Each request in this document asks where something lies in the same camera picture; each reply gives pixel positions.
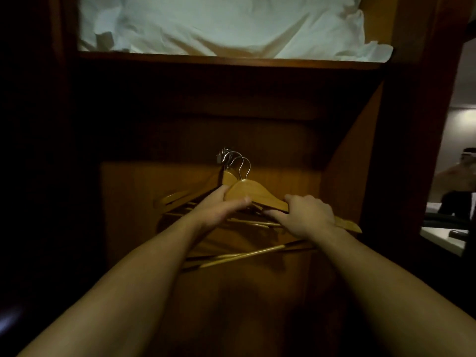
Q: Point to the person's right hand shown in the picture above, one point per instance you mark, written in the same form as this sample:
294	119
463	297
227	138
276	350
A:
310	219

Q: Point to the person's left hand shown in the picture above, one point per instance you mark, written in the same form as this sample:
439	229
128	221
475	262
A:
214	213

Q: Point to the person's right thumb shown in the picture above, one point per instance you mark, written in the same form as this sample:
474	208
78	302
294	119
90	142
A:
278	214

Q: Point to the person's left thumb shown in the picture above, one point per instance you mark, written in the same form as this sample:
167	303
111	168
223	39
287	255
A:
240	204

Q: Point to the wooden clothes hanger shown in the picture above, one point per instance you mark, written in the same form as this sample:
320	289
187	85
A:
241	255
256	192
174	198

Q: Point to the person's left forearm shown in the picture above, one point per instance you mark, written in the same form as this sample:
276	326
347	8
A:
122	293

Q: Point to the person's right forearm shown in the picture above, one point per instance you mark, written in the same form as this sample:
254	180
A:
390	293

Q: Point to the dark wooden wardrobe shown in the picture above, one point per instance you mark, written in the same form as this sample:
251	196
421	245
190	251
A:
238	118

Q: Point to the wooden wardrobe shelf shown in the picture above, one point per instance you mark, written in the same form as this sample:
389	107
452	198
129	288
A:
230	61

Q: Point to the white counter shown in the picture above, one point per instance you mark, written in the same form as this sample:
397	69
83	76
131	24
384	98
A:
440	236

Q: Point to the small dark flat object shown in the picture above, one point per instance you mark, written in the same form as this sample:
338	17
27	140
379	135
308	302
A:
458	234

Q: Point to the white pillow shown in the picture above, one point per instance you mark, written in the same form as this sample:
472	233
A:
223	22

